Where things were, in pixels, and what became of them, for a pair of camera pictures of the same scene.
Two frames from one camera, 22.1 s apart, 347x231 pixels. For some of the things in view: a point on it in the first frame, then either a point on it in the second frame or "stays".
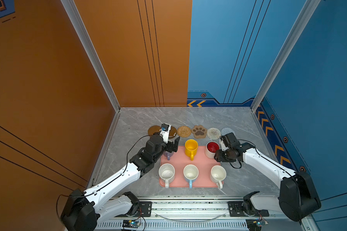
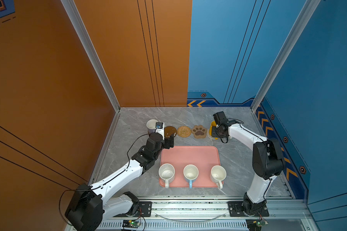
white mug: x=218 y=174 stays
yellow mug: x=191 y=147 → x=212 y=123
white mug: x=166 y=173 stays
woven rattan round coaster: x=183 y=131 stays
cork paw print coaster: x=199 y=131 stays
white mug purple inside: x=168 y=154 → x=151 y=125
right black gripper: x=218 y=158 → x=213 y=134
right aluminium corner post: x=301 y=20 stays
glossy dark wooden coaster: x=173 y=131 stays
